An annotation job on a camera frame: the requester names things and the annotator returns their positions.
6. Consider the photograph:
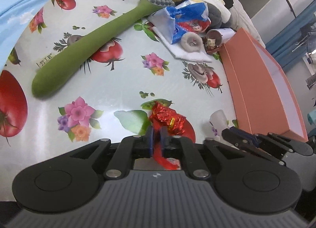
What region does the clear plastic wrapper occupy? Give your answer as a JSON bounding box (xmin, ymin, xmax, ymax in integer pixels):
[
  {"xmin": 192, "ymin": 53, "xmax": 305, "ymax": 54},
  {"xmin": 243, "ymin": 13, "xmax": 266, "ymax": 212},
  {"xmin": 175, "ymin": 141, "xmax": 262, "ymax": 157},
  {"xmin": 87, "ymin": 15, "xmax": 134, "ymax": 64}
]
[{"xmin": 209, "ymin": 110, "xmax": 229, "ymax": 143}]

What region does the blue white plastic bag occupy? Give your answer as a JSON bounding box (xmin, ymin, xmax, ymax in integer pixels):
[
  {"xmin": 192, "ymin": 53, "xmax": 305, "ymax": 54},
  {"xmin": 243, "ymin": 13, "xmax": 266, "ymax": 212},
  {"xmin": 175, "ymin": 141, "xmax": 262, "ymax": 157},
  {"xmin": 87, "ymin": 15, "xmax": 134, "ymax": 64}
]
[{"xmin": 148, "ymin": 5, "xmax": 211, "ymax": 44}]

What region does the white cylindrical can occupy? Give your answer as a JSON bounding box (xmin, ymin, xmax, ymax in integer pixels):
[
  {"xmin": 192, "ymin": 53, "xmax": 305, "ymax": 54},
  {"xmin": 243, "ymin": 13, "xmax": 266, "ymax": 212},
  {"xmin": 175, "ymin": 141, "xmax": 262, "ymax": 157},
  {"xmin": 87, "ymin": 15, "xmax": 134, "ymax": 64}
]
[{"xmin": 206, "ymin": 28, "xmax": 236, "ymax": 46}]

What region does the small brown figurine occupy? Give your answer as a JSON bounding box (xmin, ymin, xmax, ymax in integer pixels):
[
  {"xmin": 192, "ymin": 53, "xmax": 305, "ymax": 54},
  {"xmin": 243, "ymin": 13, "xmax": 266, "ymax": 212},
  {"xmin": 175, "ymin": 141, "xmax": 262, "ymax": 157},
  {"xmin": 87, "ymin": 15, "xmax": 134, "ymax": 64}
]
[{"xmin": 202, "ymin": 37, "xmax": 220, "ymax": 55}]

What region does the orange cardboard box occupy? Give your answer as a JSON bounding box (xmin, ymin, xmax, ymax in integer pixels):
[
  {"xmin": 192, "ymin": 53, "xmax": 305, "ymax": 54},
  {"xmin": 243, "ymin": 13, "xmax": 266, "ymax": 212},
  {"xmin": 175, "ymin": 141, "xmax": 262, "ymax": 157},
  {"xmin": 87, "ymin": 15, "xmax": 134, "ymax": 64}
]
[{"xmin": 220, "ymin": 29, "xmax": 308, "ymax": 142}]

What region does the blue curtain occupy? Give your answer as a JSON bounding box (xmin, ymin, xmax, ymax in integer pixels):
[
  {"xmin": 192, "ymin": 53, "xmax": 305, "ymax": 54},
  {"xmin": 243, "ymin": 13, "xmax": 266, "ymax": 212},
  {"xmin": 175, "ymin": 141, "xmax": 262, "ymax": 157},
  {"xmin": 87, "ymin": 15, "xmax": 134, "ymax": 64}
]
[{"xmin": 266, "ymin": 1, "xmax": 315, "ymax": 72}]

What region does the large grey penguin plush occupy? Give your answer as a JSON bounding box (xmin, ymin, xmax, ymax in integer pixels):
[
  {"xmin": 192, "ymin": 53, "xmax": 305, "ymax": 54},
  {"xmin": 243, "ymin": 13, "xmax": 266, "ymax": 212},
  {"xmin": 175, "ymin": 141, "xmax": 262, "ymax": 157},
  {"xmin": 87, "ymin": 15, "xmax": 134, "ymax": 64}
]
[{"xmin": 173, "ymin": 0, "xmax": 232, "ymax": 29}]

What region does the red foil wrapper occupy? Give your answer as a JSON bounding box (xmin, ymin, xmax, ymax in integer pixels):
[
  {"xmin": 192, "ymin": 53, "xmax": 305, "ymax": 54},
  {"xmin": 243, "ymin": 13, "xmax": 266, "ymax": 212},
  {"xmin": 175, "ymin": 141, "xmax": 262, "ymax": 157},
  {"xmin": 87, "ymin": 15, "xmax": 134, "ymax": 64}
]
[{"xmin": 150, "ymin": 101, "xmax": 186, "ymax": 171}]

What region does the beige fluffy ring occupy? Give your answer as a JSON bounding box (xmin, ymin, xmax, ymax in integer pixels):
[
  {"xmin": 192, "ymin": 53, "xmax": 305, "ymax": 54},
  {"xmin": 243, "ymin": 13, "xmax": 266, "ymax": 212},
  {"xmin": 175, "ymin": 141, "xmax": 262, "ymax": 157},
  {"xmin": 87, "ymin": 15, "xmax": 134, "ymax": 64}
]
[{"xmin": 180, "ymin": 31, "xmax": 204, "ymax": 53}]

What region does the white folded cloth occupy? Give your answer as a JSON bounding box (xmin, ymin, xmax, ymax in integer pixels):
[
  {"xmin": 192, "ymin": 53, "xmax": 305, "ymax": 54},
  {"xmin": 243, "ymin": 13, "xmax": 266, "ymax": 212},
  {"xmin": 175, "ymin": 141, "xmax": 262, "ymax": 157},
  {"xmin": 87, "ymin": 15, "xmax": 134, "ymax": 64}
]
[{"xmin": 153, "ymin": 27, "xmax": 213, "ymax": 62}]

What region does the green plush lotus stem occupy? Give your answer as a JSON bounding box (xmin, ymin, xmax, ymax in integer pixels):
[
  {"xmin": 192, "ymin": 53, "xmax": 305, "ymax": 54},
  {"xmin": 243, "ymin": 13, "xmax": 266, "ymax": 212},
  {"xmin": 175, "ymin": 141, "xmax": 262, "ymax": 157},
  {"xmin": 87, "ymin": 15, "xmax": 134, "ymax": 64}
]
[{"xmin": 32, "ymin": 0, "xmax": 175, "ymax": 98}]

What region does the fruit print plastic sheet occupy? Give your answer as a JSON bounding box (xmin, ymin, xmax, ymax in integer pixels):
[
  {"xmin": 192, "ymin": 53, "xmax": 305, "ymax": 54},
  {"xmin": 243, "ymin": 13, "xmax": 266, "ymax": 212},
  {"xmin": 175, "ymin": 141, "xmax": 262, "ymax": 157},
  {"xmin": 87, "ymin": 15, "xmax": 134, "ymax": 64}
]
[{"xmin": 1, "ymin": 0, "xmax": 237, "ymax": 201}]

